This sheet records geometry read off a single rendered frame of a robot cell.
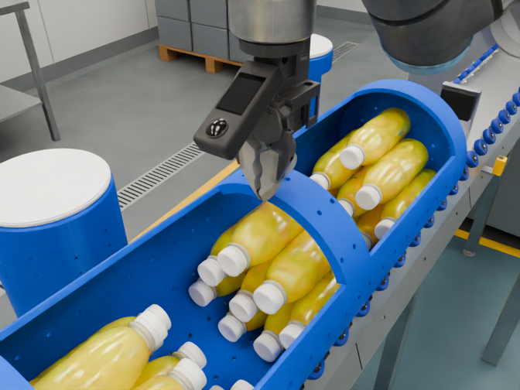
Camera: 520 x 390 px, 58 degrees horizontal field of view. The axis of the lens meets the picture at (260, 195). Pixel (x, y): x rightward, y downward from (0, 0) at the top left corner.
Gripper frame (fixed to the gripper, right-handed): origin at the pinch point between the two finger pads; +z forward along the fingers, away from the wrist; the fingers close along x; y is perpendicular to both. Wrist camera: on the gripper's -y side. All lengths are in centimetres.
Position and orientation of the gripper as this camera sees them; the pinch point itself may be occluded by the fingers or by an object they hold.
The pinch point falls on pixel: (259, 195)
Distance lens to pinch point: 61.0
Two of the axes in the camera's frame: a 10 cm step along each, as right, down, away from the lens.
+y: 6.1, -4.6, 6.4
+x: -7.9, -3.6, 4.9
